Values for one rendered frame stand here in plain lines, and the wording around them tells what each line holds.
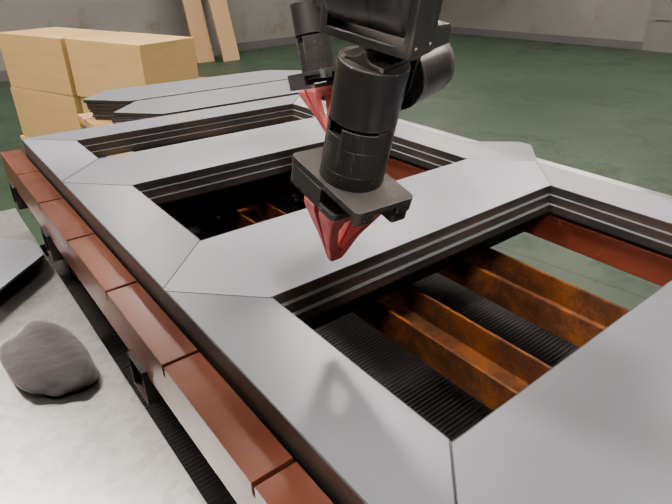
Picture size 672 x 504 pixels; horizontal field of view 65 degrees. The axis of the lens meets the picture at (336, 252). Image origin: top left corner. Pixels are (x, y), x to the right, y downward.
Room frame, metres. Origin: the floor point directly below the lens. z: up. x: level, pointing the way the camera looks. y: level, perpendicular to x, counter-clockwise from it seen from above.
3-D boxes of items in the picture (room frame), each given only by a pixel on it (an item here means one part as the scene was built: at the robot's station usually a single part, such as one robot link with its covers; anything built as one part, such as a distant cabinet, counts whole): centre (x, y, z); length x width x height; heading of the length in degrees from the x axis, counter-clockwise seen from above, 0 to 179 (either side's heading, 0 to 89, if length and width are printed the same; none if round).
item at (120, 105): (1.70, 0.35, 0.82); 0.80 x 0.40 x 0.06; 128
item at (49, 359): (0.60, 0.41, 0.69); 0.20 x 0.10 x 0.03; 44
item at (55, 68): (3.68, 1.38, 0.41); 1.39 x 0.99 x 0.82; 57
